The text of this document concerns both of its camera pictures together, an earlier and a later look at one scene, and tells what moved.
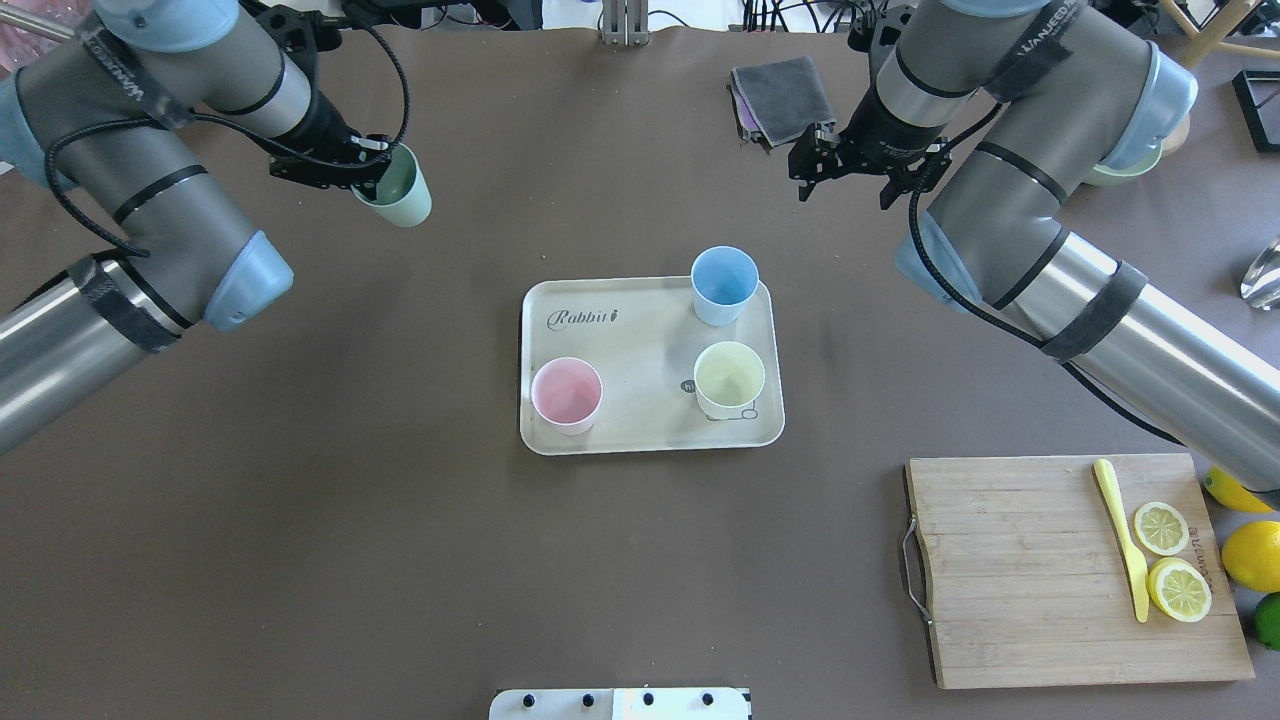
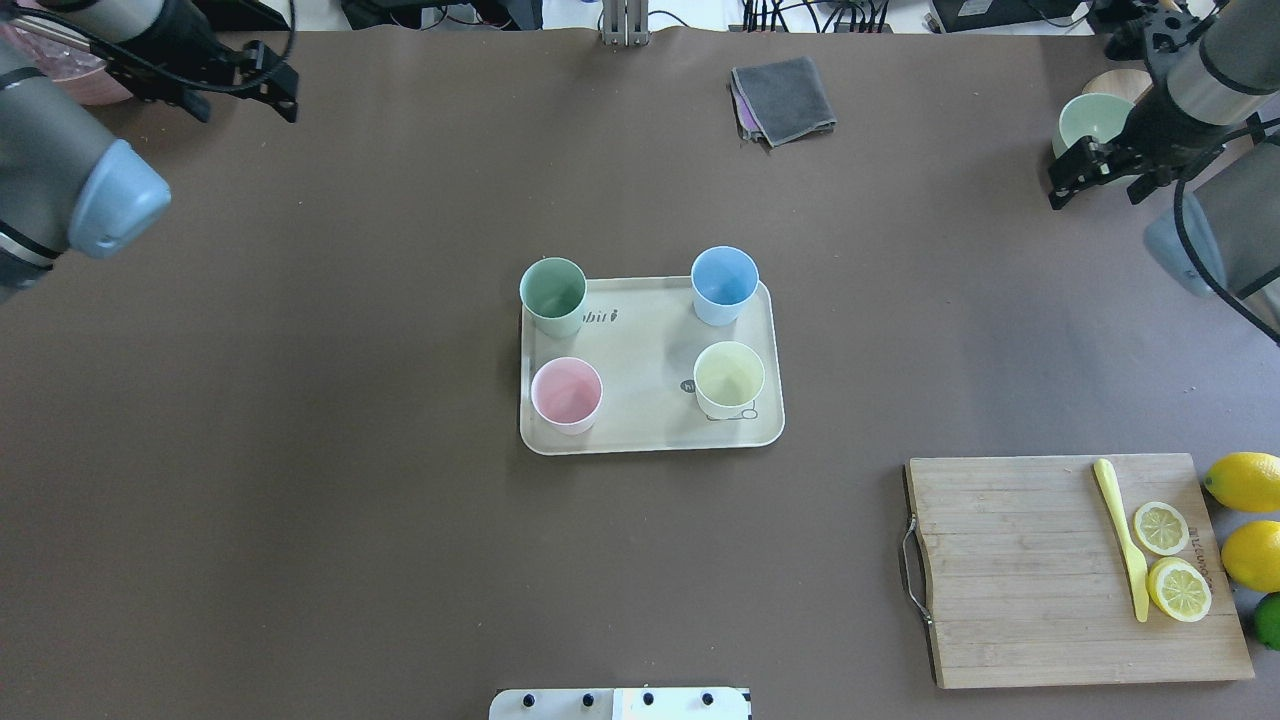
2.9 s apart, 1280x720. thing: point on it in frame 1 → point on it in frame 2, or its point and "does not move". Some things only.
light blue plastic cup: (721, 279) does not move
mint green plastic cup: (403, 195) → (551, 292)
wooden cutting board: (1029, 581) does not move
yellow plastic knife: (1138, 568) does not move
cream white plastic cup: (728, 378) does not move
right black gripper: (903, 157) → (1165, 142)
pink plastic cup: (566, 395) does not move
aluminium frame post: (625, 23) does not move
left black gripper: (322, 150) → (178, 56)
